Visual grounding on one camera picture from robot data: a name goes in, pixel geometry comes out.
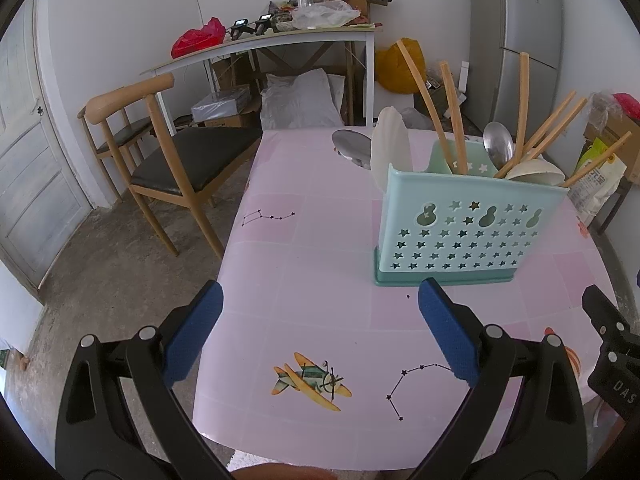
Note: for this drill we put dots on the white translucent soup spoon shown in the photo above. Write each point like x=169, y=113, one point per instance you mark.
x=390, y=145

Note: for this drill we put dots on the white sack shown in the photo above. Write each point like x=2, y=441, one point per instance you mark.
x=300, y=100

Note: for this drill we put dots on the silver refrigerator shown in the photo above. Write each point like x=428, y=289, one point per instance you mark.
x=525, y=20

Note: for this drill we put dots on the red plastic bag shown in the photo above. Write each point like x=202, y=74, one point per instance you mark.
x=195, y=42

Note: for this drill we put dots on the silver wrapped package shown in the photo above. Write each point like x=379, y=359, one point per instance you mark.
x=220, y=105

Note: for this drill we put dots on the brown cardboard box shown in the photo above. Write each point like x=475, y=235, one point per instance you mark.
x=235, y=121

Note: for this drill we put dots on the white panel door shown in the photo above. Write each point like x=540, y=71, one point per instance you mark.
x=35, y=160

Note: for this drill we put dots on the wooden chair with dark seat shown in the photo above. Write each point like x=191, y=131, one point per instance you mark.
x=195, y=160
x=120, y=135

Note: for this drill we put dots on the yellow green rice bag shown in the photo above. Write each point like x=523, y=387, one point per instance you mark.
x=597, y=195

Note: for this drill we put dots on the bunch of wooden chopsticks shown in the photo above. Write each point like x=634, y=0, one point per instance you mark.
x=524, y=100

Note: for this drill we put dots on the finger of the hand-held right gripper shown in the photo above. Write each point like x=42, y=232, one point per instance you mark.
x=602, y=315

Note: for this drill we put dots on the mint green utensil holder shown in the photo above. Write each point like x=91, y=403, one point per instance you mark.
x=400, y=195

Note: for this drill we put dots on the metal spoon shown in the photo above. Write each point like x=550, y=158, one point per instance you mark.
x=497, y=140
x=350, y=145

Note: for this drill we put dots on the crumpled red bag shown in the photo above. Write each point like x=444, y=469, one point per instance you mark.
x=627, y=102

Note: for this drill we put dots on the white framed desk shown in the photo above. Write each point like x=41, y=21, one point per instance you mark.
x=300, y=36

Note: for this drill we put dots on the cream round soup spoon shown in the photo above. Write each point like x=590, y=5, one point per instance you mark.
x=537, y=172

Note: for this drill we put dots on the clear plastic bag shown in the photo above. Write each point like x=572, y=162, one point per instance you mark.
x=325, y=15

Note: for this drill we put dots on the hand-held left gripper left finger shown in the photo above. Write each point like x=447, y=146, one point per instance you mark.
x=195, y=330

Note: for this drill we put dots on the yellow plastic bag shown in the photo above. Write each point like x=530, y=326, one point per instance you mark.
x=387, y=67

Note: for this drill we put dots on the white board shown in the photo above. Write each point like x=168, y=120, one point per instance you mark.
x=464, y=77

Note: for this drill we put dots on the large cardboard box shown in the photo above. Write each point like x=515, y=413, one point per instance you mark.
x=625, y=130

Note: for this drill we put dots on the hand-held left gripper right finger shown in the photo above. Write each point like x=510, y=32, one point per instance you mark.
x=447, y=335

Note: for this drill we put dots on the black handheld device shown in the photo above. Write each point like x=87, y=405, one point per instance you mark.
x=239, y=29
x=264, y=24

